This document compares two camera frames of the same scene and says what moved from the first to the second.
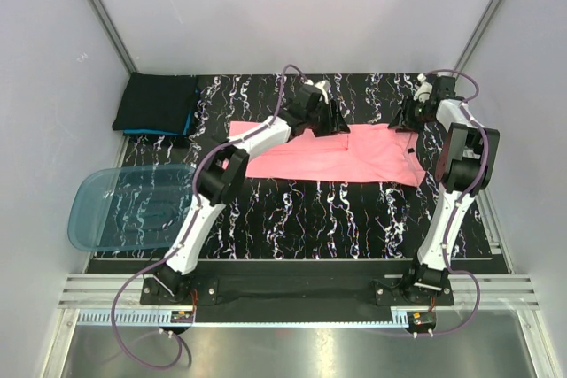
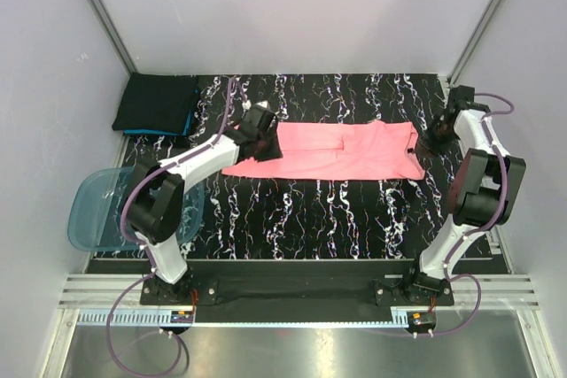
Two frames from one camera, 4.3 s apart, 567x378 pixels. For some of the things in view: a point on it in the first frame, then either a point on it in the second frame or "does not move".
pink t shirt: [374, 154] does not move
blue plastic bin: [128, 208] does not move
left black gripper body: [320, 121] to [268, 147]
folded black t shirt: [157, 103] does not move
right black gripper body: [414, 114] to [439, 135]
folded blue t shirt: [183, 133] does not move
